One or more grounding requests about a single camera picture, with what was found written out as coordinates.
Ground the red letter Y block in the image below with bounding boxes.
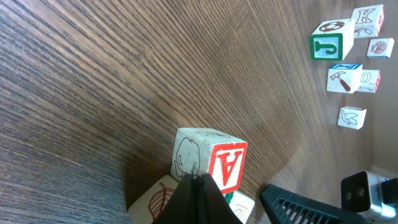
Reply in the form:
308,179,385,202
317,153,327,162
128,175,178,224

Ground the blue side wooden block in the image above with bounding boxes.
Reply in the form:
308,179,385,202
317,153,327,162
366,38,394,58

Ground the green J side block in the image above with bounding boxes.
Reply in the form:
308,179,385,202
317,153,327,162
309,19,354,61

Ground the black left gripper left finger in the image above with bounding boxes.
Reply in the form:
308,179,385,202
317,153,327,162
152,174,199,224

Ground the plain Z wooden block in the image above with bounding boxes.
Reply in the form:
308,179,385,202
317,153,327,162
224,191,255,224

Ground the red number 9 block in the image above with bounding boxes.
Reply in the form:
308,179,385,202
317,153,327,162
351,4,384,39

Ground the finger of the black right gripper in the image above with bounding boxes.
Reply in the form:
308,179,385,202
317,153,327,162
259,184,370,224

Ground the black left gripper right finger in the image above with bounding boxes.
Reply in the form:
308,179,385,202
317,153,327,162
197,174,242,224

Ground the red letter A block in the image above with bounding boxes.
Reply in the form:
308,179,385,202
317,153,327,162
170,128,248,194

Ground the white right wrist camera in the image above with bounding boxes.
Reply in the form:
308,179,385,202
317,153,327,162
340,170,397,222

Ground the red letter M block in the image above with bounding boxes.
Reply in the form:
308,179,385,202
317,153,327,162
357,70,381,93

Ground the hammer picture wooden block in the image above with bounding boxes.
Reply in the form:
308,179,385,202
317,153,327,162
326,63,363,93

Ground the bird picture wooden block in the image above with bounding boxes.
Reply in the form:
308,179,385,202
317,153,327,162
337,106,367,129

